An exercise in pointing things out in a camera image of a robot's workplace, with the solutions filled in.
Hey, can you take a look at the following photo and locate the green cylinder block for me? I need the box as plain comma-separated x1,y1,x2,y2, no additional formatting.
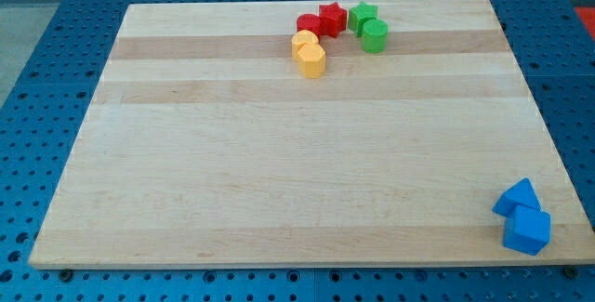
362,19,389,53

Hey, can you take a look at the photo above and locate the blue triangle block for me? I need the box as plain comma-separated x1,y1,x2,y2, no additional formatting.
492,177,541,217

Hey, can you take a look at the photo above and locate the green star block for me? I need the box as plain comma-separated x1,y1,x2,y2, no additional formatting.
347,1,378,37

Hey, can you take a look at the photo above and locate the red star block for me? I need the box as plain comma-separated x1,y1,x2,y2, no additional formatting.
319,2,348,38

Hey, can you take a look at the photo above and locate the yellow hexagon block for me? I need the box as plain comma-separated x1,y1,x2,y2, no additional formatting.
297,44,326,79

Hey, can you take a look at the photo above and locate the wooden board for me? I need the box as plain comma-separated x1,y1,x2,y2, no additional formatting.
29,0,594,269

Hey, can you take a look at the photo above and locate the blue cube block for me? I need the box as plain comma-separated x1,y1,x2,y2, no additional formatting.
503,205,551,256

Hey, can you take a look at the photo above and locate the red cylinder block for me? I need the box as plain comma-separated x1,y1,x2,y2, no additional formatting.
296,13,323,37

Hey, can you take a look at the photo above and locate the yellow heart block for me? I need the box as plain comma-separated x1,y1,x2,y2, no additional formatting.
291,30,319,60

